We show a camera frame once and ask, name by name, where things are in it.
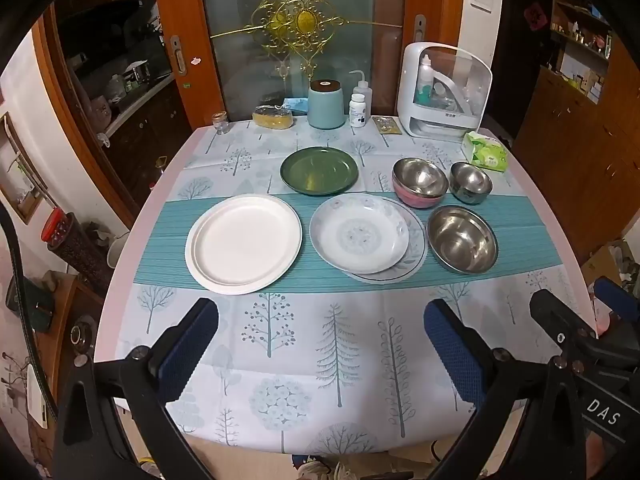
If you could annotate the white plate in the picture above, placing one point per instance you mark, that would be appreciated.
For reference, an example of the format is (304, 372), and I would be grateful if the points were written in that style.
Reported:
(245, 242)

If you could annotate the wooden wall niche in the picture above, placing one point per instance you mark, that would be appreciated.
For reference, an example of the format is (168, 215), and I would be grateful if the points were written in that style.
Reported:
(20, 180)

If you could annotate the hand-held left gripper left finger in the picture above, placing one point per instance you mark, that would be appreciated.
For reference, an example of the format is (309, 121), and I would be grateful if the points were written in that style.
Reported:
(187, 352)

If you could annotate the foil blister pack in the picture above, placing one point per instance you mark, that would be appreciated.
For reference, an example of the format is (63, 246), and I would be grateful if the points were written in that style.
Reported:
(386, 125)

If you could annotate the gold door ornament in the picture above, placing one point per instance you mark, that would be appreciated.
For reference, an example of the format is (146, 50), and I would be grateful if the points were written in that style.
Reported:
(305, 22)

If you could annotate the large steel bowl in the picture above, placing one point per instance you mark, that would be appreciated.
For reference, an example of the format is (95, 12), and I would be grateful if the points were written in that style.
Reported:
(460, 237)

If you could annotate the red wall decoration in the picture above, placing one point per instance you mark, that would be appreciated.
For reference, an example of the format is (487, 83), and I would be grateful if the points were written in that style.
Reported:
(535, 16)

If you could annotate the pink steel bowl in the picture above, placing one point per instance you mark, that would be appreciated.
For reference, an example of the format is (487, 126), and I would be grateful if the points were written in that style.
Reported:
(420, 176)

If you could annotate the teal canister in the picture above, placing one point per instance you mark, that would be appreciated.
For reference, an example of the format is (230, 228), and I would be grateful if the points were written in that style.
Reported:
(325, 107)

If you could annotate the tree-printed tablecloth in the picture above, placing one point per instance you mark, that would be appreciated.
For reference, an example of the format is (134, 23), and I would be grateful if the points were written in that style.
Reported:
(310, 340)

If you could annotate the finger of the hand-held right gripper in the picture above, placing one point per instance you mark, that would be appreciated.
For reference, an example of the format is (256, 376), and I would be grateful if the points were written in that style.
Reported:
(552, 310)
(617, 296)

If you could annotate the wooden cabinet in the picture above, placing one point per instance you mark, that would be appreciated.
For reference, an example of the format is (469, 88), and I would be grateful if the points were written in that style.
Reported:
(565, 160)

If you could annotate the floral patterned plate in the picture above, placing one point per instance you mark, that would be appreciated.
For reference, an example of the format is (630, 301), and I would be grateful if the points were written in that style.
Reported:
(357, 235)

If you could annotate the white pill bottle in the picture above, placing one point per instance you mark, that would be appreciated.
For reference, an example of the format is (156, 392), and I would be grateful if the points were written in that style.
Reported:
(358, 111)

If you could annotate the blue face mask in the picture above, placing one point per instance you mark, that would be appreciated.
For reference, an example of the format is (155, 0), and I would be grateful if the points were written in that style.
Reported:
(299, 105)

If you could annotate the green plate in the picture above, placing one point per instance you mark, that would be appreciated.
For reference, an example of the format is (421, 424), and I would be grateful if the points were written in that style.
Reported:
(320, 170)

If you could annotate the cardboard box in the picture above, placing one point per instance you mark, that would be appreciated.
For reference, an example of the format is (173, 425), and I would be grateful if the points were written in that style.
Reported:
(602, 260)

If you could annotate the clear wash bottle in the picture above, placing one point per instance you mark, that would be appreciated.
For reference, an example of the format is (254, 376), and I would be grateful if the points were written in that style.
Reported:
(361, 82)

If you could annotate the yellow sponge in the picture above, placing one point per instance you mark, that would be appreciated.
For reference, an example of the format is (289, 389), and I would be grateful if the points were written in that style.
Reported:
(272, 119)

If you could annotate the white countertop sterilizer box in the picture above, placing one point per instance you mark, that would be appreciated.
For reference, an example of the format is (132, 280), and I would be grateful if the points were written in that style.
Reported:
(415, 87)

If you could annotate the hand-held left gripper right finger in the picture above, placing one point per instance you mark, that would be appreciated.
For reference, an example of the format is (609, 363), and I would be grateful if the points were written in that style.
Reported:
(452, 355)

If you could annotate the small glass jar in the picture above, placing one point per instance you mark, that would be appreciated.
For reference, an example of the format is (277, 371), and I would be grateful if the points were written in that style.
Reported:
(220, 124)

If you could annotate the red-lidded jar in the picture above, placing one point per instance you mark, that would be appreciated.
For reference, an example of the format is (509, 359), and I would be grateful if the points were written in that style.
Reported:
(75, 250)

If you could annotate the small steel bowl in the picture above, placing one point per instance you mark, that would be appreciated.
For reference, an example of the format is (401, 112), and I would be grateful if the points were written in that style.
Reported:
(470, 178)

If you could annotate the green tissue pack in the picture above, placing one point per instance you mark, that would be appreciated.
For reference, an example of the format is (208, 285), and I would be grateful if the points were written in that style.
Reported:
(485, 152)

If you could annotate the wooden glass door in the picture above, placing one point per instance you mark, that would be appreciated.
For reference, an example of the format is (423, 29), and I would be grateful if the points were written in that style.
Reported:
(235, 60)

